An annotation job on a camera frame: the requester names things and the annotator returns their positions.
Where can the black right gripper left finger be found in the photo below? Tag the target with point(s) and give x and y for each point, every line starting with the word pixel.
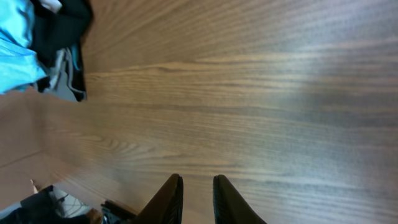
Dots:
pixel 166 206

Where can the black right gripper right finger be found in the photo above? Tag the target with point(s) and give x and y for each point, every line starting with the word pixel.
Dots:
pixel 229 206

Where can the light blue printed t-shirt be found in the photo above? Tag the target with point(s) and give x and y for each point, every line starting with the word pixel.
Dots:
pixel 19 64

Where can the grey folded garment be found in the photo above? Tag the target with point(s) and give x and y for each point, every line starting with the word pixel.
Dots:
pixel 58 79

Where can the black folded garment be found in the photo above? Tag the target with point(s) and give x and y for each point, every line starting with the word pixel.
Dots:
pixel 59 25

